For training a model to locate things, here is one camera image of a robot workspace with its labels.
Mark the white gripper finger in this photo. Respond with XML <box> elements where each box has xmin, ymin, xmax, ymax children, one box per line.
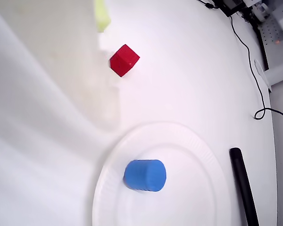
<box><xmin>0</xmin><ymin>0</ymin><xmax>122</xmax><ymax>179</ymax></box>

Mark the blue cylinder block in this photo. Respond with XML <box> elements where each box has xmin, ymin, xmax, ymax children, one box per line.
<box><xmin>123</xmin><ymin>159</ymin><xmax>167</xmax><ymax>193</ymax></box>

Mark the red cube block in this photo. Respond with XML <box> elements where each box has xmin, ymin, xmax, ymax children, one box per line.
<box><xmin>109</xmin><ymin>43</ymin><xmax>141</xmax><ymax>78</ymax></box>

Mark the yellow-green rectangular block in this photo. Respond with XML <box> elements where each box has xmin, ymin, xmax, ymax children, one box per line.
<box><xmin>93</xmin><ymin>0</ymin><xmax>112</xmax><ymax>33</ymax></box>

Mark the white round paper plate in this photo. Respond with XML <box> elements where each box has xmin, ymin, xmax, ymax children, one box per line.
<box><xmin>92</xmin><ymin>121</ymin><xmax>230</xmax><ymax>226</ymax></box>

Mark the black power adapter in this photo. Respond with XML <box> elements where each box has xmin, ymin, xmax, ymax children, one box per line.
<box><xmin>212</xmin><ymin>0</ymin><xmax>250</xmax><ymax>17</ymax></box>

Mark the black edge strip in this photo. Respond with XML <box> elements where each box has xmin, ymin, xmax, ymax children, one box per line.
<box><xmin>251</xmin><ymin>20</ymin><xmax>270</xmax><ymax>71</ymax></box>

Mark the black stand bar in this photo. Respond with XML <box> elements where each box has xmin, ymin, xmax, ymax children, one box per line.
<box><xmin>229</xmin><ymin>147</ymin><xmax>260</xmax><ymax>226</ymax></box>

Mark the white perforated board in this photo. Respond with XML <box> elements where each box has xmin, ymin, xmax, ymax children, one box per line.
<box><xmin>258</xmin><ymin>16</ymin><xmax>283</xmax><ymax>71</ymax></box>

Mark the grey metal beam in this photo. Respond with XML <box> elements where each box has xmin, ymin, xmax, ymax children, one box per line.
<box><xmin>266</xmin><ymin>65</ymin><xmax>283</xmax><ymax>86</ymax></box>

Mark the thin black cable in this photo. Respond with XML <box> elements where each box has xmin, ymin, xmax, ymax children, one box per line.
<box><xmin>197</xmin><ymin>0</ymin><xmax>283</xmax><ymax>123</ymax></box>

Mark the white flat bracket tab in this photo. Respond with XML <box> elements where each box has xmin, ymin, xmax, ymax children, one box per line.
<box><xmin>253</xmin><ymin>58</ymin><xmax>273</xmax><ymax>93</ymax></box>

